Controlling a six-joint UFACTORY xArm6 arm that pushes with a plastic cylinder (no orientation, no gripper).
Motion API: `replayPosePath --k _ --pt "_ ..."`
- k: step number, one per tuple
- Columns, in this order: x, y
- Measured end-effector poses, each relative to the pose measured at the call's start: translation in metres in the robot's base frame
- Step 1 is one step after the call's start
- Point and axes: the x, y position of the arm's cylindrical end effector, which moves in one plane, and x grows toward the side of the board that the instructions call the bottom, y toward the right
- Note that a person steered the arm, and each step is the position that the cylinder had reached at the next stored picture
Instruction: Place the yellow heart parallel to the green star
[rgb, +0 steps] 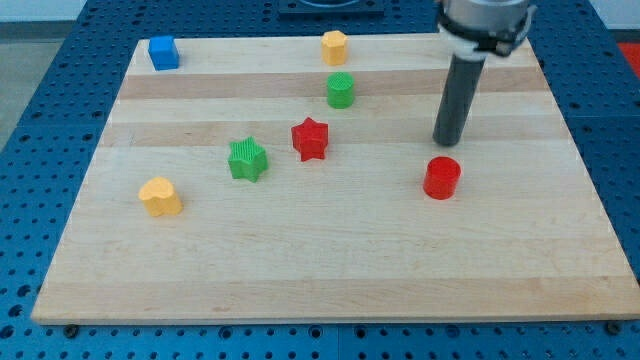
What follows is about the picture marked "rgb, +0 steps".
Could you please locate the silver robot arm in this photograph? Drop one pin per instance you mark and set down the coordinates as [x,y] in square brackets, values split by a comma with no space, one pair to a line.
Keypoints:
[476,28]

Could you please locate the red star block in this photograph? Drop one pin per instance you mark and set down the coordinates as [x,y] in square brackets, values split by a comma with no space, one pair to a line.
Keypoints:
[310,139]

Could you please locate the green star block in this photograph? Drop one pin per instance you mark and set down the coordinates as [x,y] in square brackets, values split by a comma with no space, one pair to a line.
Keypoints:
[247,160]

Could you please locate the yellow heart block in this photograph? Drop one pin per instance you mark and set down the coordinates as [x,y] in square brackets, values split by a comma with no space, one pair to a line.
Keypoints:
[159,197]

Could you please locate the wooden board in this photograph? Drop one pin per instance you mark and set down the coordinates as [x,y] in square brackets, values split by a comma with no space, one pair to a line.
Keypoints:
[352,237]

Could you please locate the green cylinder block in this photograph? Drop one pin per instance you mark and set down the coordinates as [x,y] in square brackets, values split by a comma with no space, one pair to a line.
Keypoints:
[340,90]

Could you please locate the red cylinder block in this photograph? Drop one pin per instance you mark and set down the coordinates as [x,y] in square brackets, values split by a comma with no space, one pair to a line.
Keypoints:
[441,177]

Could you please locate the yellow hexagon block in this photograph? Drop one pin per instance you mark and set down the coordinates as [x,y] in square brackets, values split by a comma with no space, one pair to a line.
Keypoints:
[334,48]

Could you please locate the blue cube block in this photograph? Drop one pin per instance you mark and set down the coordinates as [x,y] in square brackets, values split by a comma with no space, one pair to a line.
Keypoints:
[163,52]

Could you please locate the dark blue base plate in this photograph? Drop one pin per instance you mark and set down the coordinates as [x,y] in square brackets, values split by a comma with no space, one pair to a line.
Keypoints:
[289,8]

